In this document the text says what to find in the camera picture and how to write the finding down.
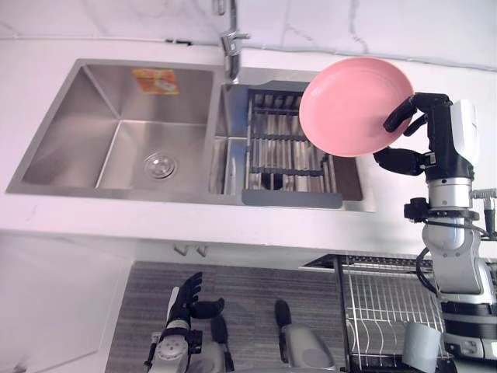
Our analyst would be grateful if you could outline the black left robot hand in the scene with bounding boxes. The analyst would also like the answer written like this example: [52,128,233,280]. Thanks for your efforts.
[164,271,227,332]

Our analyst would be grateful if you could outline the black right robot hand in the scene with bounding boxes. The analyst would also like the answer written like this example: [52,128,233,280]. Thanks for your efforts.
[373,92,481,183]

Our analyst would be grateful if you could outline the pink plate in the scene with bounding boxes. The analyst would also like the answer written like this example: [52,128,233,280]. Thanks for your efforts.
[297,56,416,159]

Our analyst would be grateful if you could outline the round sink drain strainer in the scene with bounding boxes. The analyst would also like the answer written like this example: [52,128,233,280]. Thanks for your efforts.
[143,152,181,180]

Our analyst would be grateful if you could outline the grey sink drying rack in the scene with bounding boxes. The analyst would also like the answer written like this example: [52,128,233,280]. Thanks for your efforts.
[241,79,344,209]

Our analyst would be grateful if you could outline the stainless steel double sink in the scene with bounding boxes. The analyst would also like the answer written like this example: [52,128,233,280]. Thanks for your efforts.
[5,58,378,214]

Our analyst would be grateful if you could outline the grey cup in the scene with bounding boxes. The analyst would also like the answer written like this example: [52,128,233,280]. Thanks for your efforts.
[401,321,444,369]

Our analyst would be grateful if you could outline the robot left leg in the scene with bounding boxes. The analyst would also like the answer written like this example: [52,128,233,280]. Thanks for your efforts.
[189,313,237,373]

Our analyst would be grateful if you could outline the robot leg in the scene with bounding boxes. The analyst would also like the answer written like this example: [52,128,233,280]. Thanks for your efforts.
[273,298,338,371]
[189,313,237,373]

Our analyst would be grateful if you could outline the robot right leg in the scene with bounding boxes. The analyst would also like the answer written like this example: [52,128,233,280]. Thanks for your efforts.
[273,298,338,371]

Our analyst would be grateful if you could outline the chrome faucet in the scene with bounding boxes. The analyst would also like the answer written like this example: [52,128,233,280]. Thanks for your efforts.
[211,0,252,85]

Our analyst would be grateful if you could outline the orange sticker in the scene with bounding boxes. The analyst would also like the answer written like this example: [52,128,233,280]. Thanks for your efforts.
[132,68,181,96]

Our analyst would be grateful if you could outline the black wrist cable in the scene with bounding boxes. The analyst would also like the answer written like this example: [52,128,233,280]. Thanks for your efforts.
[468,187,497,239]

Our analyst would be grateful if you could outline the wire dishwasher rack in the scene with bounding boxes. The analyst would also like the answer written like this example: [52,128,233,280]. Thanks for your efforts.
[332,255,461,373]

